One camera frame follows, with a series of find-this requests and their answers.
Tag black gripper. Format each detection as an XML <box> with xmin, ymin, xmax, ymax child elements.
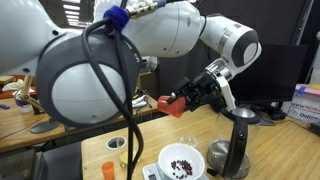
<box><xmin>168</xmin><ymin>70</ymin><xmax>225</xmax><ymax>113</ymax></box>

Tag red plastic cup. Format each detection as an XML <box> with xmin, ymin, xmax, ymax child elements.
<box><xmin>157</xmin><ymin>95</ymin><xmax>187</xmax><ymax>119</ymax></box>

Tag white bowl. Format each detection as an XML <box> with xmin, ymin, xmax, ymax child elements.
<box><xmin>157</xmin><ymin>142</ymin><xmax>206</xmax><ymax>180</ymax></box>

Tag small orange cup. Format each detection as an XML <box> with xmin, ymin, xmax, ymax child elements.
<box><xmin>101</xmin><ymin>160</ymin><xmax>116</xmax><ymax>180</ymax></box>

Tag small clear glass dish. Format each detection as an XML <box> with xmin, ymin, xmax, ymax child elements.
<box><xmin>179</xmin><ymin>135</ymin><xmax>199</xmax><ymax>148</ymax></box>

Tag white paper stack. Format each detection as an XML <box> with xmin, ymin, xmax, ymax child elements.
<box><xmin>131</xmin><ymin>94</ymin><xmax>150</xmax><ymax>110</ymax></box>

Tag glass electric kettle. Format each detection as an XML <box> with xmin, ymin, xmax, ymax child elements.
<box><xmin>205</xmin><ymin>105</ymin><xmax>261</xmax><ymax>179</ymax></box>

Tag dark red beans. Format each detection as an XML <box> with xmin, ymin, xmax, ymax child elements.
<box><xmin>170</xmin><ymin>159</ymin><xmax>194</xmax><ymax>179</ymax></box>

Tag white kitchen scale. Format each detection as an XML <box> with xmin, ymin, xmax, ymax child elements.
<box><xmin>142</xmin><ymin>162</ymin><xmax>210</xmax><ymax>180</ymax></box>

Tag black desk monitor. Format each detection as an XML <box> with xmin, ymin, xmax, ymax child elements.
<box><xmin>229</xmin><ymin>43</ymin><xmax>309</xmax><ymax>126</ymax></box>

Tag black small desk device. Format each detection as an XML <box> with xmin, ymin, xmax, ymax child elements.
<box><xmin>269</xmin><ymin>111</ymin><xmax>288</xmax><ymax>121</ymax></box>

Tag blue tape strip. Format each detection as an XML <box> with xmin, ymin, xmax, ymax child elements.
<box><xmin>295</xmin><ymin>85</ymin><xmax>307</xmax><ymax>98</ymax></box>

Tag white printed cardboard box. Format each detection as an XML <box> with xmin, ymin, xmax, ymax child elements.
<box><xmin>288</xmin><ymin>83</ymin><xmax>320</xmax><ymax>124</ymax></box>

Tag black curtain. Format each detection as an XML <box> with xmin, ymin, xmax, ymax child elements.
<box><xmin>158</xmin><ymin>0</ymin><xmax>316</xmax><ymax>116</ymax></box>

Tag dark grey chair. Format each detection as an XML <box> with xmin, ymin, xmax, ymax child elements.
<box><xmin>33</xmin><ymin>141</ymin><xmax>83</xmax><ymax>180</ymax></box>

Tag clear plastic container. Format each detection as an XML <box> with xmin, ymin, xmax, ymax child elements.
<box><xmin>13</xmin><ymin>89</ymin><xmax>34</xmax><ymax>114</ymax></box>

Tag long wooden table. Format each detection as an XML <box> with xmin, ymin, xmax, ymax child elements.
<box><xmin>0</xmin><ymin>94</ymin><xmax>165</xmax><ymax>155</ymax></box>

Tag white cloth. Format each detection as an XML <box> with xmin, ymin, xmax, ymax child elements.
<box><xmin>1</xmin><ymin>78</ymin><xmax>25</xmax><ymax>93</ymax></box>

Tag orange sofa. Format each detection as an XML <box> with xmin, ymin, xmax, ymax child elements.
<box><xmin>0</xmin><ymin>89</ymin><xmax>18</xmax><ymax>100</ymax></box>

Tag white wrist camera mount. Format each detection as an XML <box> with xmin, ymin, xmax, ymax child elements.
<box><xmin>218</xmin><ymin>77</ymin><xmax>238</xmax><ymax>113</ymax></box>

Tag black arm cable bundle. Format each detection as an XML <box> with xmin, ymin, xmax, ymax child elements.
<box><xmin>80</xmin><ymin>0</ymin><xmax>145</xmax><ymax>180</ymax></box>

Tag white desk grommet ring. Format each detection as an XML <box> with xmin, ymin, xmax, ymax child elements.
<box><xmin>105</xmin><ymin>135</ymin><xmax>128</xmax><ymax>151</ymax></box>

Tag blue velcro strap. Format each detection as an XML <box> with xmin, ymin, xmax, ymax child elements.
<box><xmin>103</xmin><ymin>4</ymin><xmax>132</xmax><ymax>33</ymax></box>

